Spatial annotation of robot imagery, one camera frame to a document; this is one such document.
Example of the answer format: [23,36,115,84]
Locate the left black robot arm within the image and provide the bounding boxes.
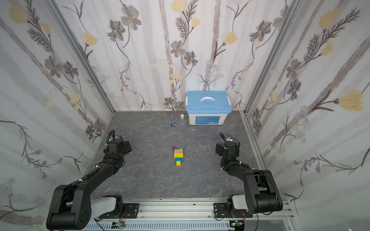
[46,130,132,231]

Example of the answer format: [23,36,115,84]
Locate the yellow rectangular block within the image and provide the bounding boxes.
[174,153,184,158]

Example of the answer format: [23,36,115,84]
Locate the small circuit board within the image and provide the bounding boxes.
[111,221,126,229]

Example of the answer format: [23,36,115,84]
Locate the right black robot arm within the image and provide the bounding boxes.
[215,133,283,217]

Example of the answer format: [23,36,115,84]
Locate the small clear corked bottle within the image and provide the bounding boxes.
[180,114,187,128]

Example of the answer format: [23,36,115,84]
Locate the glass beaker blue liquid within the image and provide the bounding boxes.
[170,115,177,127]

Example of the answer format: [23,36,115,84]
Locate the aluminium frame rail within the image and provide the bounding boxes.
[91,197,294,221]

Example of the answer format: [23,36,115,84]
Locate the tan wooden rectangular block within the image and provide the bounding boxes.
[174,149,183,154]

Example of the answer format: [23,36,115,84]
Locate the blue lid storage box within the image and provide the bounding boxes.
[186,91,232,125]

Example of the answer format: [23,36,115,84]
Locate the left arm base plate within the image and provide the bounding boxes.
[99,203,140,219]

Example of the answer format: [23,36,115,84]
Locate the white slotted cable duct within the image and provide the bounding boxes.
[84,220,235,231]

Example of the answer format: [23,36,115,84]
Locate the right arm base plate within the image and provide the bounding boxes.
[213,203,253,219]

